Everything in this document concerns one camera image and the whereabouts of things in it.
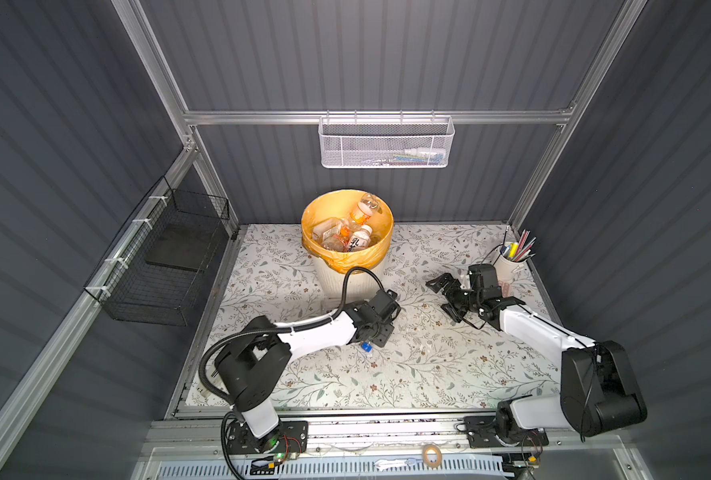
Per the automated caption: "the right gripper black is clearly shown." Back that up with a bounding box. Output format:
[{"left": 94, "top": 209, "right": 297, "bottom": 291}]
[{"left": 427, "top": 272, "right": 481, "bottom": 320}]

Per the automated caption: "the orange cap clear bottle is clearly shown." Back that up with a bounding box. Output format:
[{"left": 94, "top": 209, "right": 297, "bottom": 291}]
[{"left": 349, "top": 193, "right": 381, "bottom": 225}]

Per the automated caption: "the orange milk tea bottle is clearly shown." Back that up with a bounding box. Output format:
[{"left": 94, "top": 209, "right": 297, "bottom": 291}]
[{"left": 346, "top": 225, "right": 373, "bottom": 252}]

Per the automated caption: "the green lime label bottle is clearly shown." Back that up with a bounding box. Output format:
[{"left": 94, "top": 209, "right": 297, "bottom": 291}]
[{"left": 312, "top": 217, "right": 351, "bottom": 244}]

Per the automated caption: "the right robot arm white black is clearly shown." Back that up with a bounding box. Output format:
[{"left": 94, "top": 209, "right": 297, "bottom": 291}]
[{"left": 425, "top": 264, "right": 649, "bottom": 444}]

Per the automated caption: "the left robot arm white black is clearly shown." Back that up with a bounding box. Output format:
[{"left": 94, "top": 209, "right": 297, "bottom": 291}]
[{"left": 201, "top": 289, "right": 401, "bottom": 450}]

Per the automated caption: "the white bin with yellow bag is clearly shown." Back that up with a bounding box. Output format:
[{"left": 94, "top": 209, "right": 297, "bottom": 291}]
[{"left": 301, "top": 189, "right": 395, "bottom": 301}]

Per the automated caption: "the white pen holder cup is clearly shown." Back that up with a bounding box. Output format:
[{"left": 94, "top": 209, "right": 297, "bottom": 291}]
[{"left": 493, "top": 230, "right": 537, "bottom": 283}]

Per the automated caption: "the tape roll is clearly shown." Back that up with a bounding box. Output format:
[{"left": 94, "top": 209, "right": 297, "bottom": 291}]
[{"left": 421, "top": 444, "right": 443, "bottom": 469}]

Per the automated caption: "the white spray bottle in basket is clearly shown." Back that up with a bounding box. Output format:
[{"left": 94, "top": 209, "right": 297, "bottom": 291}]
[{"left": 403, "top": 147, "right": 447, "bottom": 163}]

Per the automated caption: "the black corrugated cable left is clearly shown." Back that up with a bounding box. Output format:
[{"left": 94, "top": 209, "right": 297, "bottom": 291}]
[{"left": 197, "top": 266, "right": 387, "bottom": 480}]

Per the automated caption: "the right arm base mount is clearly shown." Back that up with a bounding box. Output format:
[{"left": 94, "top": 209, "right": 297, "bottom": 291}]
[{"left": 461, "top": 412, "right": 549, "bottom": 451}]

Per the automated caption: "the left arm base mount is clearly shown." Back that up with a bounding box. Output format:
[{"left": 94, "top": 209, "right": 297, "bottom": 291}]
[{"left": 226, "top": 421, "right": 309, "bottom": 455}]

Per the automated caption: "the white wire wall basket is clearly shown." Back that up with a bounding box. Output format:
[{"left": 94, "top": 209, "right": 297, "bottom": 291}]
[{"left": 317, "top": 114, "right": 455, "bottom": 169}]

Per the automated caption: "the black wire side basket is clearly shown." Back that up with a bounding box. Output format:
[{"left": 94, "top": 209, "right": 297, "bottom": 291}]
[{"left": 84, "top": 180, "right": 232, "bottom": 327}]

